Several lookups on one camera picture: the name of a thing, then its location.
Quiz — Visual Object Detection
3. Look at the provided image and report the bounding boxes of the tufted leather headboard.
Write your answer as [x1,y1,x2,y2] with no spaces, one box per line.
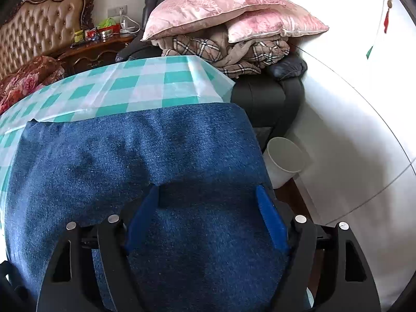
[0,0,97,82]

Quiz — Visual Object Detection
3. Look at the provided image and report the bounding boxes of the white charger with cable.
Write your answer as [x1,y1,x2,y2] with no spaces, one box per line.
[119,11,141,36]

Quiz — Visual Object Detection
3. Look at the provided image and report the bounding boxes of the blue denim pants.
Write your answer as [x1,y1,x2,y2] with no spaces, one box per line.
[5,103,314,312]

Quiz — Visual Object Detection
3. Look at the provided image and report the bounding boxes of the teal checkered tablecloth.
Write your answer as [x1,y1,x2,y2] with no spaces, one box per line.
[0,55,236,222]

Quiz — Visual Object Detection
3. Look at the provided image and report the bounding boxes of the dark wooden nightstand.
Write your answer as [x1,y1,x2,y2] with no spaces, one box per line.
[57,32,135,76]

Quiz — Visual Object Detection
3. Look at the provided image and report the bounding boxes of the beige plaid blanket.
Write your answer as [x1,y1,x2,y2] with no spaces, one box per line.
[151,26,291,79]

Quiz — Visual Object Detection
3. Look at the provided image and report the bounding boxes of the small pink floral pillow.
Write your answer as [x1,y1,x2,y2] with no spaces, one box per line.
[227,8,329,43]

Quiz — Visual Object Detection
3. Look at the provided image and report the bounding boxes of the large pink floral pillow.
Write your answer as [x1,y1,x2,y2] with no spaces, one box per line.
[140,0,283,42]

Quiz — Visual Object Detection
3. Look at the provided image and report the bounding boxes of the red floral quilt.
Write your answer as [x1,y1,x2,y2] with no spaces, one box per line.
[0,55,66,116]

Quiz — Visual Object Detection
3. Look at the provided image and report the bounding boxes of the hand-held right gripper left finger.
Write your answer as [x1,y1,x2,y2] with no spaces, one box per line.
[36,185,160,312]

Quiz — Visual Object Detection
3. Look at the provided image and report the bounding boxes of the black leather armchair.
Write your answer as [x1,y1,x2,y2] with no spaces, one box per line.
[115,0,308,152]

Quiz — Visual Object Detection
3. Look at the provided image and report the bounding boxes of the white waste bin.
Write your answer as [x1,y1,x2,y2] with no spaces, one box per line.
[263,137,310,190]

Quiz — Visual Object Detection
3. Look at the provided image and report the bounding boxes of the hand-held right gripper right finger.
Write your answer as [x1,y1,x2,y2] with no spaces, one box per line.
[255,185,381,312]

